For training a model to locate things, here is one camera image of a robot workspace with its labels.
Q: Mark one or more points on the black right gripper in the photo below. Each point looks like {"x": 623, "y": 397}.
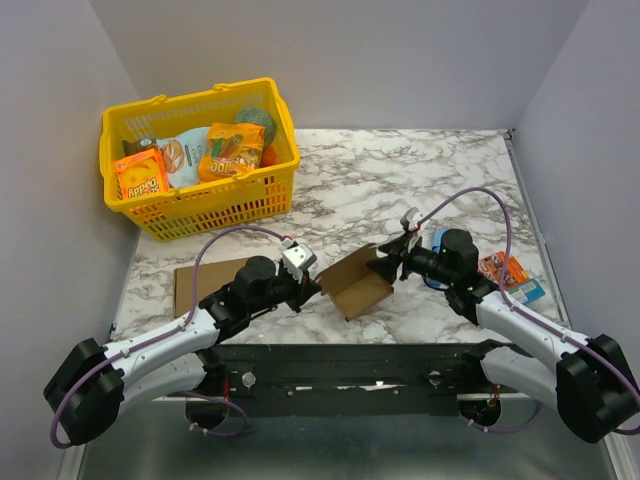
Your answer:
{"x": 403, "y": 261}

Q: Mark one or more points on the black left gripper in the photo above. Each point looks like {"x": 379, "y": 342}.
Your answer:
{"x": 302, "y": 292}

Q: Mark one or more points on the brown cardboard box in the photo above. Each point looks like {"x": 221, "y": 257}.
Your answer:
{"x": 352, "y": 287}
{"x": 210, "y": 278}

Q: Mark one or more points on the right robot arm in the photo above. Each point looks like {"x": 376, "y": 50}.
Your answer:
{"x": 587, "y": 381}

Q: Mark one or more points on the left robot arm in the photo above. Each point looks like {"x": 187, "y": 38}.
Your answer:
{"x": 94, "y": 382}

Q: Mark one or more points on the blue small box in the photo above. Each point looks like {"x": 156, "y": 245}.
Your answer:
{"x": 436, "y": 241}

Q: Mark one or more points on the orange small box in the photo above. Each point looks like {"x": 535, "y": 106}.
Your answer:
{"x": 494, "y": 267}

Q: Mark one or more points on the folded brown cardboard box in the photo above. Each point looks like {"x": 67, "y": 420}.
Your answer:
{"x": 210, "y": 278}

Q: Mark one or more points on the orange snack box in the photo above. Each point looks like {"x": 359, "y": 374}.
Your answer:
{"x": 142, "y": 174}

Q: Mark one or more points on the light blue mint pack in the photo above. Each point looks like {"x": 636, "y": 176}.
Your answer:
{"x": 527, "y": 292}

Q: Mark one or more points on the yellow plastic shopping basket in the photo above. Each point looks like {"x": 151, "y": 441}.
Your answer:
{"x": 179, "y": 213}

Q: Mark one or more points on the orange round fruit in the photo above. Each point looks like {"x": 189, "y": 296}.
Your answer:
{"x": 269, "y": 157}

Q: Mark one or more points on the yellow mango gummy bag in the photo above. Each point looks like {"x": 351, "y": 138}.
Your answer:
{"x": 231, "y": 149}

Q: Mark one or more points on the light blue cassava chips bag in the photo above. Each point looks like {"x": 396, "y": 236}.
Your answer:
{"x": 182, "y": 155}

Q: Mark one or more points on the grey green round sponge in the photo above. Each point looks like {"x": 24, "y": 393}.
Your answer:
{"x": 260, "y": 117}

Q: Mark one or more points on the dark brown snack packet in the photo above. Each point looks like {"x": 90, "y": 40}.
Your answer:
{"x": 137, "y": 146}

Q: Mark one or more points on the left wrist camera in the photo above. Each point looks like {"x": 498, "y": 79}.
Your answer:
{"x": 297, "y": 258}

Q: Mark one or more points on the black mounting base plate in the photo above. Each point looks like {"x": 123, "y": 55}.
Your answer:
{"x": 350, "y": 380}

